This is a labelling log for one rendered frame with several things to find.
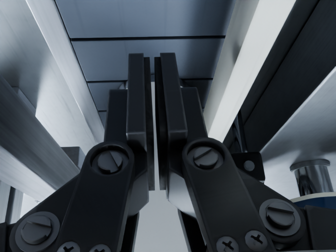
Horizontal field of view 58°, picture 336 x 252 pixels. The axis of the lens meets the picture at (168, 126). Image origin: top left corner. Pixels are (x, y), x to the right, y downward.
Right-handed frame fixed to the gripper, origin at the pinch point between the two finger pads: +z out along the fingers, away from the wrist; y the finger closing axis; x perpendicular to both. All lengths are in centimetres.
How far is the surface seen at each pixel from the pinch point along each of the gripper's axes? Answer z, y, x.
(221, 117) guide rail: 4.0, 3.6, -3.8
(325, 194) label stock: 9.9, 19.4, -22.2
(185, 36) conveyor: 6.8, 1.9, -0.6
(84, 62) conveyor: 7.3, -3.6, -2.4
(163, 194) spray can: 0.9, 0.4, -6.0
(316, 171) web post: 12.5, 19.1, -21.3
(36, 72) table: 14.8, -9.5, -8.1
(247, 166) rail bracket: 8.9, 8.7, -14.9
